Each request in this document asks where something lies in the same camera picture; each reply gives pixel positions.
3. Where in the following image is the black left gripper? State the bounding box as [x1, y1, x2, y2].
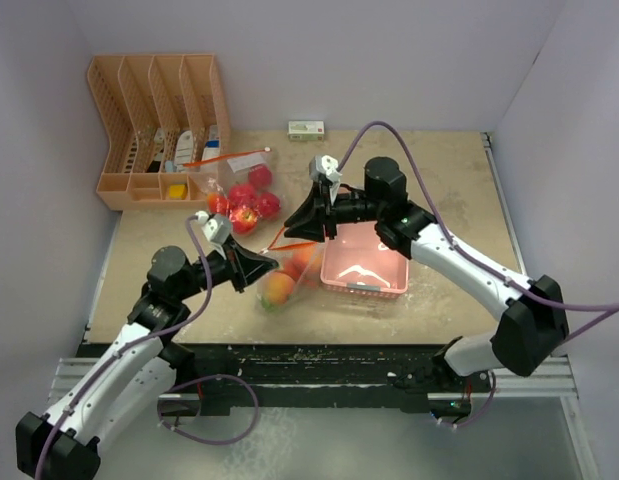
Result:
[175, 233, 277, 301]

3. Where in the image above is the clear orange-zipper bag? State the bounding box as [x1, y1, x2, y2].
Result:
[257, 227, 325, 312]
[182, 147, 286, 235]

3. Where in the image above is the pink perforated plastic basket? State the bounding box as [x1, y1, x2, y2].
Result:
[320, 221, 409, 299]

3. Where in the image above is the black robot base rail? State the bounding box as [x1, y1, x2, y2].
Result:
[159, 343, 492, 416]

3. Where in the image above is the white leaflet package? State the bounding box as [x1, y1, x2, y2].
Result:
[173, 130, 194, 172]

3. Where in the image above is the yellow grey stamp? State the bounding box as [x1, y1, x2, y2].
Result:
[167, 184, 188, 200]

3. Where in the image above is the red apple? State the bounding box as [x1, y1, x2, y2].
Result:
[229, 206, 259, 235]
[248, 164, 273, 190]

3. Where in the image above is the clear orange-zipper top bag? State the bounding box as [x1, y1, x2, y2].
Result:
[182, 147, 286, 235]

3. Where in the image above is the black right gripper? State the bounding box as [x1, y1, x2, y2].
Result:
[285, 179, 385, 242]

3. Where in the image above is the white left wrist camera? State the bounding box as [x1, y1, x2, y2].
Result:
[194, 210, 233, 246]

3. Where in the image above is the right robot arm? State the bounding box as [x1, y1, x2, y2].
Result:
[284, 155, 569, 391]

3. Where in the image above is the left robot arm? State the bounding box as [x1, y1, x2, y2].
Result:
[15, 237, 278, 479]

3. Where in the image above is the green white small box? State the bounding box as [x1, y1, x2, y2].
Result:
[287, 120, 325, 142]

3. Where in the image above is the blue white box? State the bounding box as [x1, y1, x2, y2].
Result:
[201, 140, 221, 162]

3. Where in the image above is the dark red round fruit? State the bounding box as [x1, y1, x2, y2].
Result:
[227, 183, 258, 208]

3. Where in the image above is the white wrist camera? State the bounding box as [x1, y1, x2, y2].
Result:
[194, 210, 233, 246]
[309, 155, 342, 202]

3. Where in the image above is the peach plastic file organizer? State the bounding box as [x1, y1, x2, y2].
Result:
[87, 53, 231, 211]

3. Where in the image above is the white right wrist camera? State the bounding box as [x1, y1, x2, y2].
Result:
[309, 155, 342, 202]

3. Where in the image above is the yellow red pear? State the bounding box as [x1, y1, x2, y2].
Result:
[206, 193, 230, 216]

